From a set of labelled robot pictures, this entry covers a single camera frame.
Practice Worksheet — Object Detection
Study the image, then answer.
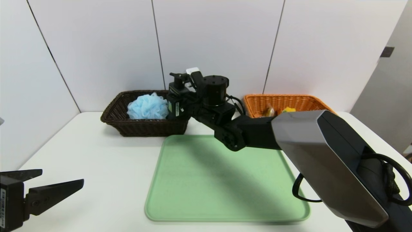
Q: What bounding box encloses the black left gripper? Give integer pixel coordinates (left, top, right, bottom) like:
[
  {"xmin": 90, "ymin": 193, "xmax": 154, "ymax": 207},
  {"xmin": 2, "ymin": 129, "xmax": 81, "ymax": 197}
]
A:
[{"xmin": 0, "ymin": 169, "xmax": 84, "ymax": 232}]

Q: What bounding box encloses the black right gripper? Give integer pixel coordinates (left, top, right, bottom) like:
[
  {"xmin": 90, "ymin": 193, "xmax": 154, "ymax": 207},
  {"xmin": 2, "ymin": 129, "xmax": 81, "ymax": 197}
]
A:
[{"xmin": 166, "ymin": 95, "xmax": 191, "ymax": 120}]

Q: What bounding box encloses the dark green pump bottle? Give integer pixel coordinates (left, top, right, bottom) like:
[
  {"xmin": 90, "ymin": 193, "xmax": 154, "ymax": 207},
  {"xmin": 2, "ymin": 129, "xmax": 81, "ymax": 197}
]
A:
[{"xmin": 166, "ymin": 72, "xmax": 191, "ymax": 120}]

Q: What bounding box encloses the blue mesh bath loofah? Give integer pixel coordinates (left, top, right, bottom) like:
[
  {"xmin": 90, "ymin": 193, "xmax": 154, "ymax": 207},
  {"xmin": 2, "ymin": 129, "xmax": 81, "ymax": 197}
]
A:
[{"xmin": 126, "ymin": 92, "xmax": 169, "ymax": 120}]

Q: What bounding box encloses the dark brown wicker basket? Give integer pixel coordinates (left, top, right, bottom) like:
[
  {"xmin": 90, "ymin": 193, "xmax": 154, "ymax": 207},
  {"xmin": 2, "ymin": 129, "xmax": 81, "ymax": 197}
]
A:
[{"xmin": 100, "ymin": 90, "xmax": 193, "ymax": 137}]

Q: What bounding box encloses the orange wicker basket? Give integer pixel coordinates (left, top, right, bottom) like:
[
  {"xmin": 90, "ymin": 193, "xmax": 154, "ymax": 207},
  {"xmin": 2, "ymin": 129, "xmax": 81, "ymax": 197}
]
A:
[{"xmin": 243, "ymin": 94, "xmax": 336, "ymax": 118}]

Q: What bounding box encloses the light green plastic tray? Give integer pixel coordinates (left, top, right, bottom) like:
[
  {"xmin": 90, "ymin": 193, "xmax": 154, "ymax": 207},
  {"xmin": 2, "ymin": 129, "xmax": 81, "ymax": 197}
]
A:
[{"xmin": 145, "ymin": 134, "xmax": 310, "ymax": 222}]

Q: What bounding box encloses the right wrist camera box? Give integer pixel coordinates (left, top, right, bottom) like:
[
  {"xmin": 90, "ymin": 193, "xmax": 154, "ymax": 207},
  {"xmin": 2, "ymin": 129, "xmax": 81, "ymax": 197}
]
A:
[{"xmin": 174, "ymin": 97, "xmax": 191, "ymax": 118}]

